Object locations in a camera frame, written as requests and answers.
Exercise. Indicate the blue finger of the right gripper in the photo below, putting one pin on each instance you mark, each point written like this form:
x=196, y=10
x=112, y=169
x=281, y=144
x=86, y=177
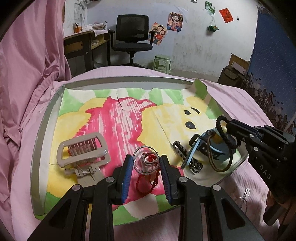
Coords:
x=243, y=132
x=269, y=132

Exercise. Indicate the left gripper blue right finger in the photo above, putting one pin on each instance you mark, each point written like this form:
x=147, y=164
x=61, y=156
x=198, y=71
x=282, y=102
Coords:
x=205, y=205

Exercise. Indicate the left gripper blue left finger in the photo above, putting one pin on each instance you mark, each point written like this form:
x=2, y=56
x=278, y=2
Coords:
x=67, y=219

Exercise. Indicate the silver bangle rings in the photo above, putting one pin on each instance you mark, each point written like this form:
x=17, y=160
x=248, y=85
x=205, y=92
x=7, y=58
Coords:
x=146, y=159

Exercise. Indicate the blue smart watch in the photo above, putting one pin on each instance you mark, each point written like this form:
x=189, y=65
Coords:
x=218, y=147

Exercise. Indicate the white hair clip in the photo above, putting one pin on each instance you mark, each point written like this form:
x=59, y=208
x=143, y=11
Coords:
x=242, y=201

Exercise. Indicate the beige hair claw clip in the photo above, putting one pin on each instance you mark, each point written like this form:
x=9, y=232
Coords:
x=83, y=156

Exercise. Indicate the right hand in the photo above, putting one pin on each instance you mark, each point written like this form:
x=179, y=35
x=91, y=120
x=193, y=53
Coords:
x=284, y=212

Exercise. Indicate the white shallow cardboard box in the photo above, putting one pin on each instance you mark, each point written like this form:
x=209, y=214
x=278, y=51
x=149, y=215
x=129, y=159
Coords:
x=134, y=114

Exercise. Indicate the blue patterned wardrobe cover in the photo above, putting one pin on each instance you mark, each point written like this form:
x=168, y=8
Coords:
x=270, y=79

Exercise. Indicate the dark bag on floor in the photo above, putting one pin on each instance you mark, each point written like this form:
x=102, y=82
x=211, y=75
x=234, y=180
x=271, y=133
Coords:
x=230, y=77

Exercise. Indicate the cardboard box on floor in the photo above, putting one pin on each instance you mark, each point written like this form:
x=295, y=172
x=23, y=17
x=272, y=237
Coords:
x=239, y=64

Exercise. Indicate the green plastic stool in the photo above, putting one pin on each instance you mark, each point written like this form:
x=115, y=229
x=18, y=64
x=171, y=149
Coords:
x=162, y=63

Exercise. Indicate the green hanging pouch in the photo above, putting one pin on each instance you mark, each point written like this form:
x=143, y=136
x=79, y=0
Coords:
x=212, y=26

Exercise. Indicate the red paper square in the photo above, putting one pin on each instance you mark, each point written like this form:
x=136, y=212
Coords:
x=226, y=15

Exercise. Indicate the cartoon family poster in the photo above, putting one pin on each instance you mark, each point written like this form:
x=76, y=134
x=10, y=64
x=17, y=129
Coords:
x=159, y=33

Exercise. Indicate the anime character poster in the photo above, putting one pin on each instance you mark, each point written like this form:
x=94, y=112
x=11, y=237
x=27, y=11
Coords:
x=175, y=22

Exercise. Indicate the black office chair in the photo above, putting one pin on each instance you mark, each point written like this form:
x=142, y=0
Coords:
x=132, y=35

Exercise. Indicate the wooden desk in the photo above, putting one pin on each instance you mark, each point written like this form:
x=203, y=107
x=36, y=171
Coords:
x=84, y=43

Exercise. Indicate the pink curtain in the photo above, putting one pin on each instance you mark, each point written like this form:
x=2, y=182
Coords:
x=32, y=57

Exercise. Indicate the stack of books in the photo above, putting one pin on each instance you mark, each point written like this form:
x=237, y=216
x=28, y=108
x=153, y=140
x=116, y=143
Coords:
x=99, y=26

